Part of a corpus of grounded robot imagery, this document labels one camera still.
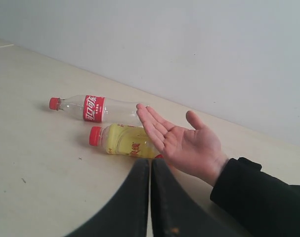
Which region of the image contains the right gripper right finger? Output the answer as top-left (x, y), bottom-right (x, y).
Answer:
top-left (151, 158), bottom-right (250, 237)

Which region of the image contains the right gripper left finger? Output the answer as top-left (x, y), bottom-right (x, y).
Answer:
top-left (68, 159), bottom-right (150, 237)

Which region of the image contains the yellow tea bottle red cap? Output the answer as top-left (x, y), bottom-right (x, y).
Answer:
top-left (89, 123), bottom-right (163, 158)

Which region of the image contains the black sleeved forearm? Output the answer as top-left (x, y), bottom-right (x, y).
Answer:
top-left (210, 158), bottom-right (300, 237)

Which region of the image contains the clear cola bottle red label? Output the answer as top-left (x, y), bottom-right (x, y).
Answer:
top-left (49, 95), bottom-right (141, 126)

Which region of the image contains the person's open bare hand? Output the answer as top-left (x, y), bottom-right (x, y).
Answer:
top-left (136, 104), bottom-right (229, 186)

